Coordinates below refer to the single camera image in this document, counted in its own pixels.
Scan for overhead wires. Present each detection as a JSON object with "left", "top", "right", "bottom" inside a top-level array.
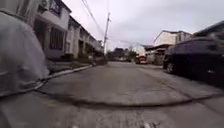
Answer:
[{"left": 80, "top": 0, "right": 112, "bottom": 38}]

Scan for trees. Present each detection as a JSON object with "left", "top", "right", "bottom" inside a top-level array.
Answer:
[{"left": 107, "top": 47, "right": 138, "bottom": 62}]

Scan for car under grey cover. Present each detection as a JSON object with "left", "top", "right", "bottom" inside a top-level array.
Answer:
[{"left": 0, "top": 10, "right": 51, "bottom": 98}]

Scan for utility pole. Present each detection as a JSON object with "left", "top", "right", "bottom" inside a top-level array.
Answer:
[{"left": 102, "top": 12, "right": 112, "bottom": 56}]

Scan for dark parked car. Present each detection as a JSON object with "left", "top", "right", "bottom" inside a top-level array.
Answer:
[{"left": 162, "top": 36, "right": 224, "bottom": 89}]

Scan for row of pale houses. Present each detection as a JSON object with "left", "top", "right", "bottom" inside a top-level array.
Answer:
[{"left": 0, "top": 0, "right": 105, "bottom": 65}]

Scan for red vehicle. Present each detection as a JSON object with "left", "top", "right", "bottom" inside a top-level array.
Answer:
[{"left": 137, "top": 55, "right": 148, "bottom": 65}]

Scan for grey concrete road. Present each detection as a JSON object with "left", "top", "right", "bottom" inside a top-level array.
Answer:
[{"left": 0, "top": 60, "right": 224, "bottom": 128}]

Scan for pale two-storey building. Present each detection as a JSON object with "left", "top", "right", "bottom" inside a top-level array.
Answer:
[{"left": 145, "top": 29, "right": 194, "bottom": 66}]

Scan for concrete kerb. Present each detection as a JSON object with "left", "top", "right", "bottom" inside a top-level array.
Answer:
[{"left": 33, "top": 63, "right": 95, "bottom": 91}]

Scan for dark roofed building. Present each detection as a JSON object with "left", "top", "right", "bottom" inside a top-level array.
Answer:
[{"left": 193, "top": 19, "right": 224, "bottom": 40}]

